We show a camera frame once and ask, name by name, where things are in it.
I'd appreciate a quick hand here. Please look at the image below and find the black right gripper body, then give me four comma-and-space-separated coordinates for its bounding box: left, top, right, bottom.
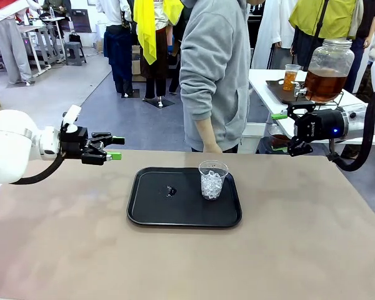
294, 109, 346, 140

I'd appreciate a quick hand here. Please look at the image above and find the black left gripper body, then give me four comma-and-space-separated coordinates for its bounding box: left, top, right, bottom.
59, 126, 90, 160

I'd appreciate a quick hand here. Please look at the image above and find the tall clear plastic cup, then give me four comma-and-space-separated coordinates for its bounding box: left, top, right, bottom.
284, 64, 302, 92

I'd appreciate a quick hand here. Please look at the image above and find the glass tea dispenser jar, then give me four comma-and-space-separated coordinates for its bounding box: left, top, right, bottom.
292, 39, 356, 104

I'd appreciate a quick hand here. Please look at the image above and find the short clear plastic cup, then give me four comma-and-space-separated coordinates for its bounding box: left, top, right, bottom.
198, 160, 229, 201

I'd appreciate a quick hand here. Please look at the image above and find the person's right forearm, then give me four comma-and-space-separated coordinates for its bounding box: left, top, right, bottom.
194, 117, 220, 146

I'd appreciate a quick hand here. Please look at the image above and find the person's right hand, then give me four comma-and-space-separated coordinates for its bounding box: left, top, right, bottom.
202, 141, 223, 154

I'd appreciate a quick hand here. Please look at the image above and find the clear drip bowl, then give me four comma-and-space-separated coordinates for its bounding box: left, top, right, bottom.
266, 124, 294, 154

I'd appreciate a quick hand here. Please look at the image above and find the black tray under dispenser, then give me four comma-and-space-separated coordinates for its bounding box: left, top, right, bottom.
265, 79, 310, 105

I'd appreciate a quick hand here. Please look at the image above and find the white plastic bin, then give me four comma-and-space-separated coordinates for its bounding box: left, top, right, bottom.
241, 122, 267, 154

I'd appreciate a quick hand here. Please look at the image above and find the mannequin in dark trousers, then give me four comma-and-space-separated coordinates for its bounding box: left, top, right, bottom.
139, 0, 184, 109

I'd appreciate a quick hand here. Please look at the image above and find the mannequin with navy skirt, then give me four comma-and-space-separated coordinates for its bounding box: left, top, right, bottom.
96, 0, 141, 99

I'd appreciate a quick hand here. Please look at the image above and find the grey plastic stool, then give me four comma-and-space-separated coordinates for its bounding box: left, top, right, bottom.
64, 41, 88, 66

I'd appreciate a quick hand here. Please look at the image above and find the mannequin with yellow-green jacket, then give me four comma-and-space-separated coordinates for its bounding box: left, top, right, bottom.
289, 0, 360, 71

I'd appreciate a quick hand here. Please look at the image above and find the person in grey hoodie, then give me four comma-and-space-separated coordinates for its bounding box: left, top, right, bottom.
179, 0, 251, 154

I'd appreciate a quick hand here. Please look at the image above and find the large black serving tray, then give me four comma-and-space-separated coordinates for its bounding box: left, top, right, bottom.
126, 166, 243, 228

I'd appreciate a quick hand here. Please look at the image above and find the yellow scarf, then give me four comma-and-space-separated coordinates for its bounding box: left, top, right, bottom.
133, 0, 181, 66

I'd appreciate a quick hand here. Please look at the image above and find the bystander in grey trousers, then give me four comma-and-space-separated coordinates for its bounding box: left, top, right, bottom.
0, 0, 34, 86

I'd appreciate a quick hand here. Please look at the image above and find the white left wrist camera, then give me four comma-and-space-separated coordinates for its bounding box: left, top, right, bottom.
62, 104, 83, 134

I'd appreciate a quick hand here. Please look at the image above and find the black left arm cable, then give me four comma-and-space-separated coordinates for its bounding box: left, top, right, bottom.
11, 152, 65, 185

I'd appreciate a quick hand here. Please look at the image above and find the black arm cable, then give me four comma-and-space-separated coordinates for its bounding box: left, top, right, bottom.
326, 76, 375, 172
11, 152, 65, 185

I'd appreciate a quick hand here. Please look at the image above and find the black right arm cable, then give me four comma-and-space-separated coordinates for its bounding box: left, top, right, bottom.
326, 76, 375, 172

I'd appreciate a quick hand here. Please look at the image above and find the white frame workbench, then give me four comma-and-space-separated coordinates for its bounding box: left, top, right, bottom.
17, 16, 66, 78

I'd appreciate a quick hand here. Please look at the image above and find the dark wall screen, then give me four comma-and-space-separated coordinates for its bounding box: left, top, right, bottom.
71, 9, 93, 34

